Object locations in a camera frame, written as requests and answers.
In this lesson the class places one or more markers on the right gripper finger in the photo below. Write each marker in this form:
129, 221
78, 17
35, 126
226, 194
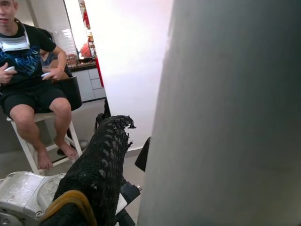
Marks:
98, 169

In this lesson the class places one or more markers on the white plastic table leg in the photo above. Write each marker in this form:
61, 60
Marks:
223, 117

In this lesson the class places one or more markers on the yellow rubber band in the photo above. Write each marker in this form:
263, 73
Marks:
70, 195

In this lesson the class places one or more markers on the white stool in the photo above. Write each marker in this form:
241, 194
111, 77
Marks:
43, 116

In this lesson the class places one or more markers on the black chair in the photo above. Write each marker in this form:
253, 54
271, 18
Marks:
71, 91

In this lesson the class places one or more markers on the grey cabinet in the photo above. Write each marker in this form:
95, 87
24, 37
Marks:
89, 82

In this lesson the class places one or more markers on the red banner strip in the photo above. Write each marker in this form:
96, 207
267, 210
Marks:
100, 75

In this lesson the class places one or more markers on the white hand controller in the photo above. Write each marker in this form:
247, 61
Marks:
10, 69
45, 74

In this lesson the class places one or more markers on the seated man black shirt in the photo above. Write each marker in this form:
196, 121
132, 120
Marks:
28, 77

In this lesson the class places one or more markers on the orange ball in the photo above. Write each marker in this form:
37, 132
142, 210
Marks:
85, 50

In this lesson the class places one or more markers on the person in grey shirt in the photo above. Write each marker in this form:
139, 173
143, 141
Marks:
48, 60

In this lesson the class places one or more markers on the white headset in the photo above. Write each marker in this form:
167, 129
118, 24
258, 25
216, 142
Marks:
16, 44

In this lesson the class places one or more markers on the red hanging decoration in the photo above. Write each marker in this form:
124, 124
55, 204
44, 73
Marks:
85, 17

